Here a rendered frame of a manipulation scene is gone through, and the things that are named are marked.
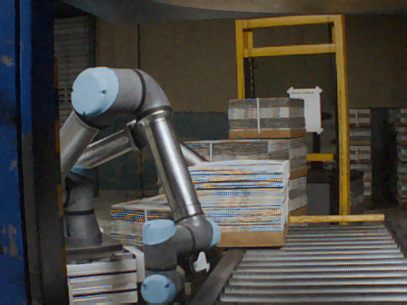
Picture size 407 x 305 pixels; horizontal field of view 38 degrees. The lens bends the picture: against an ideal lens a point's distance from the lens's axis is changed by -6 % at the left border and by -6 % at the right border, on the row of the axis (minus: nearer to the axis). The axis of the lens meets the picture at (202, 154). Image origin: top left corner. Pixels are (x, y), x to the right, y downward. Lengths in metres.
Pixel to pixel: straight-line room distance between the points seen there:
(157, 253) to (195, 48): 8.34
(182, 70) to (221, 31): 0.87
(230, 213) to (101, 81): 0.58
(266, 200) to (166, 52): 8.06
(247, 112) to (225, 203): 1.78
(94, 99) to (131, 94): 0.10
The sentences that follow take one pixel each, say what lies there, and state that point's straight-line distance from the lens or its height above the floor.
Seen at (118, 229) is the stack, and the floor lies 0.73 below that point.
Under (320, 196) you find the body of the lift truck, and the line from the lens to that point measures 4.10.
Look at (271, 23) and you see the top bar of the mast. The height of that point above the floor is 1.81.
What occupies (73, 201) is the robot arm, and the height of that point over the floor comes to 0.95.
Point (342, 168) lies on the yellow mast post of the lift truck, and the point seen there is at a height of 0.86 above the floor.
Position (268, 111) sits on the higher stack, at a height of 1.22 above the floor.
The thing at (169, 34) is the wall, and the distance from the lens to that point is 9.75.
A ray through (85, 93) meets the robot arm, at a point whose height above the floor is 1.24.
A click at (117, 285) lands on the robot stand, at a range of 1.86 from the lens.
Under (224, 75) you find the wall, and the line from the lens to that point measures 9.51.
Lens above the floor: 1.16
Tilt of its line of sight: 3 degrees down
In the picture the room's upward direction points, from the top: 2 degrees counter-clockwise
